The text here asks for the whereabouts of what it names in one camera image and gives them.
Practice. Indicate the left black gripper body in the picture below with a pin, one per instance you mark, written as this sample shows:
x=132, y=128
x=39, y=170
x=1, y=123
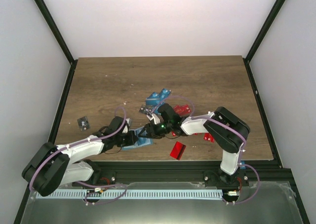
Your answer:
x=124, y=142

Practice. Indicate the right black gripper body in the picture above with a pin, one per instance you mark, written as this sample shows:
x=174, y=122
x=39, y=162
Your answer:
x=159, y=132

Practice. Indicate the teal leather card holder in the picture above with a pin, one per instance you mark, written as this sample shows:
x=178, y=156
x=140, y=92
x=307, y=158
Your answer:
x=141, y=141

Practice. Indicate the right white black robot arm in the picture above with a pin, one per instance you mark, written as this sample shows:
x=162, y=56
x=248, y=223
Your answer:
x=228, y=131

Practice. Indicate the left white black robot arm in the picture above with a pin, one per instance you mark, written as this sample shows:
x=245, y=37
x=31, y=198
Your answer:
x=56, y=165

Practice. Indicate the black card beside blue pile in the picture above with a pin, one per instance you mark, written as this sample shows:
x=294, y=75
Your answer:
x=146, y=109

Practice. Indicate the red VIP card centre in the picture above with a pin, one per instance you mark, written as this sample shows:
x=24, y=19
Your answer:
x=178, y=150

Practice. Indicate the blue card with stripe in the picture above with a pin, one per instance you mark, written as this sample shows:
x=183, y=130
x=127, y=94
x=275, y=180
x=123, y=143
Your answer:
x=153, y=99

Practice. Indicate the red VIP card far right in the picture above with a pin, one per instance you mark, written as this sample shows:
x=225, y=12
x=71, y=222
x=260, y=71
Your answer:
x=208, y=137

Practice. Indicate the grey metal tray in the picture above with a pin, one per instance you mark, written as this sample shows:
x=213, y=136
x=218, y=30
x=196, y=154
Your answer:
x=266, y=203

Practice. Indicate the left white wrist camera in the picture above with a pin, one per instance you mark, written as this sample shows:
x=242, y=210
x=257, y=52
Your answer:
x=127, y=125

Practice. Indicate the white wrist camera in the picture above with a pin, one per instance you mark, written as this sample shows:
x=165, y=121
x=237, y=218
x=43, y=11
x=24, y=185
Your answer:
x=127, y=125
x=153, y=118

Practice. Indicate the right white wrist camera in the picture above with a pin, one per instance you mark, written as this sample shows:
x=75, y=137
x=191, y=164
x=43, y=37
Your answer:
x=153, y=118

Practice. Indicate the light blue slotted cable duct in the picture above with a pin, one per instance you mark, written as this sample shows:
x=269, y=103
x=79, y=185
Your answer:
x=200, y=194

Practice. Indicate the black aluminium front rail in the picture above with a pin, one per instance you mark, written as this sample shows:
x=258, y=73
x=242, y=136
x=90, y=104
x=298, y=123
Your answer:
x=182, y=171

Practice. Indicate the left black frame post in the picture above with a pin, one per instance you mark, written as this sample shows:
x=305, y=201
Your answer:
x=54, y=29

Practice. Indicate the black frame post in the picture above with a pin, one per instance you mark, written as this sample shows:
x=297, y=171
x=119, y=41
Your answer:
x=54, y=29
x=265, y=28

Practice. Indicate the right black frame post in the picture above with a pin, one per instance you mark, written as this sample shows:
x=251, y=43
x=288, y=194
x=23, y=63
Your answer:
x=265, y=28

